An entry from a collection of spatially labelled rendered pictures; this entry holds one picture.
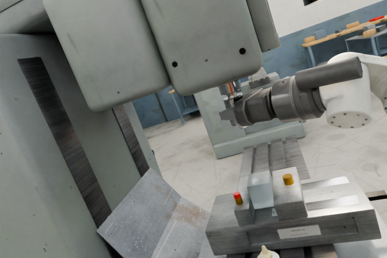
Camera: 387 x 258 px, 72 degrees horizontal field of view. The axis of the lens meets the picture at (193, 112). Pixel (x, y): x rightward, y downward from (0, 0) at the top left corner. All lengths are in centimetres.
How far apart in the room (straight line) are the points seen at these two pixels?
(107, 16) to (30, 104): 24
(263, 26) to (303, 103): 18
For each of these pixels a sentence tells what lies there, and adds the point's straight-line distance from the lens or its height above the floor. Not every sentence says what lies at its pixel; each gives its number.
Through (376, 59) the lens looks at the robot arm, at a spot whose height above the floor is 127.
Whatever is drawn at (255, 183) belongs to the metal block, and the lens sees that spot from 64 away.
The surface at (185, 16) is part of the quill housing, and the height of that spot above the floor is 145.
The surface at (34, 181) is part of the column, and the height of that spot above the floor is 126.
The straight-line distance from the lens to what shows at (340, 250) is 78.
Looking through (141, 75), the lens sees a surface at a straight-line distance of 54.
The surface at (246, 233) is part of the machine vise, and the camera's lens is 66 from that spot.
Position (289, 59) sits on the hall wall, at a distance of 715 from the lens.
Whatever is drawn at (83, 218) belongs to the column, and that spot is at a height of 114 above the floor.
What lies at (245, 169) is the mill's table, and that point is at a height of 93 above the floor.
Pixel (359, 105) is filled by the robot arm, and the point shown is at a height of 122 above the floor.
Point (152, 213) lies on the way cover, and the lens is 83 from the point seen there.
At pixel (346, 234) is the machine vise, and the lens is 66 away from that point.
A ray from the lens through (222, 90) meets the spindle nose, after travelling 60.
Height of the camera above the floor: 137
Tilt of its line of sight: 10 degrees down
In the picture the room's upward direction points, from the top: 20 degrees counter-clockwise
